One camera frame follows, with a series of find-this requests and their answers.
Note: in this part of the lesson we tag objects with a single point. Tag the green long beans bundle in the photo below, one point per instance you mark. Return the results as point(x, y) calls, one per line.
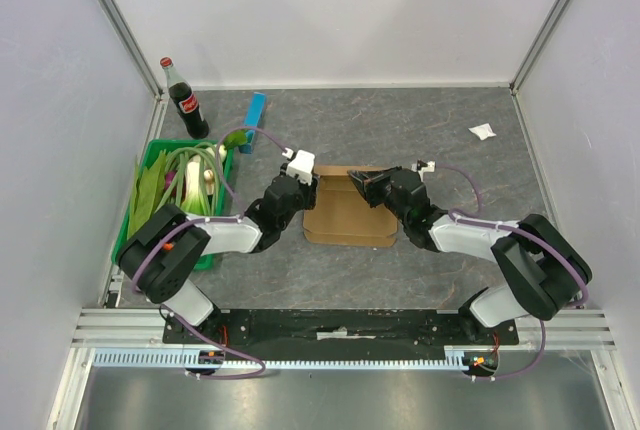
point(200, 160)

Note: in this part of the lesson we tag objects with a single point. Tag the cola glass bottle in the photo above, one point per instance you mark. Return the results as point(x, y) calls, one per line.
point(185, 100)

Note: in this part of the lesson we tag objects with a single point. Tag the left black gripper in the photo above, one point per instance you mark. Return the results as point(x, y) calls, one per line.
point(310, 193)

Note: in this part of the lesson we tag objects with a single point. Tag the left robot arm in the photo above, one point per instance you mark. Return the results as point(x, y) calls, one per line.
point(160, 257)

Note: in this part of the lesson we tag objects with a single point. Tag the white green bok choy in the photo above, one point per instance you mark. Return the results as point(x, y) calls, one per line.
point(195, 198)

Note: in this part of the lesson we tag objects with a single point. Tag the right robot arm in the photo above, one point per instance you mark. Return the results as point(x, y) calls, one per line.
point(543, 273)

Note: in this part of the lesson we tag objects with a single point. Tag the green leafy vegetable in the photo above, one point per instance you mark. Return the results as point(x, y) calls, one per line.
point(147, 191)

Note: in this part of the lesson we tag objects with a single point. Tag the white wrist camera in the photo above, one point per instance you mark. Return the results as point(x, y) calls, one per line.
point(423, 168)
point(299, 165)

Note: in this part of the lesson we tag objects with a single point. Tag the white paper scrap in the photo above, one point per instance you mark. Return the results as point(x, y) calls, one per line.
point(483, 131)

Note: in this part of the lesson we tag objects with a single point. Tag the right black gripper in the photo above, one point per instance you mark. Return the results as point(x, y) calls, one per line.
point(378, 186)

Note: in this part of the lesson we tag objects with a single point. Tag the green plastic tray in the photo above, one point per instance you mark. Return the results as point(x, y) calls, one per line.
point(225, 170)

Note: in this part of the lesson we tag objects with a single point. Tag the purple eggplant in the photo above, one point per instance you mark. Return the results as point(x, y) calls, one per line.
point(169, 177)

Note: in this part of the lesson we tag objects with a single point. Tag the brown cardboard box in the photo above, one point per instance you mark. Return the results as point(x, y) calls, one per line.
point(342, 217)

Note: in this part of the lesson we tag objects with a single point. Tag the white radish with leaves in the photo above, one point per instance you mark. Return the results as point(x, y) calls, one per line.
point(235, 139)

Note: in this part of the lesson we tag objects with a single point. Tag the blue slotted cable duct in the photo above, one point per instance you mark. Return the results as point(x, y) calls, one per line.
point(180, 358)

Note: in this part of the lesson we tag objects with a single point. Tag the blue rectangular block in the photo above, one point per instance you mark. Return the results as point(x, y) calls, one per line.
point(253, 118)

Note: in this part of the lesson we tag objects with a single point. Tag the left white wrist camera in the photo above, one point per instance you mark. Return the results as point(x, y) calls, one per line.
point(299, 165)

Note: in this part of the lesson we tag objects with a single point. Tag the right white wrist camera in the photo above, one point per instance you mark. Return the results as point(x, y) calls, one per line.
point(423, 168)

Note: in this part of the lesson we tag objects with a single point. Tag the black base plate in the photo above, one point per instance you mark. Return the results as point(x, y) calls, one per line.
point(328, 334)

